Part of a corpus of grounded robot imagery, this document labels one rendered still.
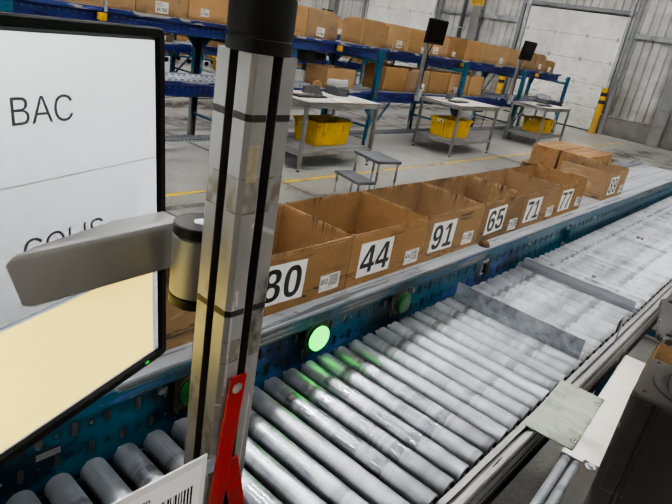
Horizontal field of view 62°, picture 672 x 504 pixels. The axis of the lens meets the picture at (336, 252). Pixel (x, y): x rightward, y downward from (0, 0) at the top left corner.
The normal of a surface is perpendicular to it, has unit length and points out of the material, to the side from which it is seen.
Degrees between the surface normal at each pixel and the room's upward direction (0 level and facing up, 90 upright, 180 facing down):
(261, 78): 90
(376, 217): 89
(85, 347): 86
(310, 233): 90
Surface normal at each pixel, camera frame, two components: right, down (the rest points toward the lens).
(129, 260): 0.80, 0.34
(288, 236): -0.65, 0.18
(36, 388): 0.92, 0.22
